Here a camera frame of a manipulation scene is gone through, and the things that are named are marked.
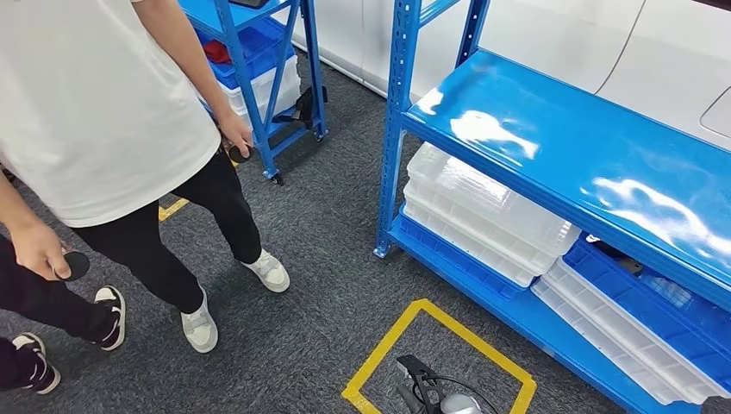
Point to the white car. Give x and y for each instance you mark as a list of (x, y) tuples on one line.
[(542, 40)]

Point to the red cloth item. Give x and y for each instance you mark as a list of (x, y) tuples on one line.
[(217, 52)]

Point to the black round controller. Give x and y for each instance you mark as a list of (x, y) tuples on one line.
[(239, 154), (75, 266)]

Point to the blue metal shelf rack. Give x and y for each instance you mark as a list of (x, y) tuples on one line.
[(240, 63), (571, 160)]

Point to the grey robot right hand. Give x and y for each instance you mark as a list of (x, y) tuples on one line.
[(408, 400)]

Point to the person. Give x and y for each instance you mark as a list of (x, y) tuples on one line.
[(85, 114), (45, 303)]

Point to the small white plastic crate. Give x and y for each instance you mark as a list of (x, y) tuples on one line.
[(594, 337), (617, 328), (280, 85)]

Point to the small black part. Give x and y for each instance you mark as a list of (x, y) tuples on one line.
[(619, 260)]

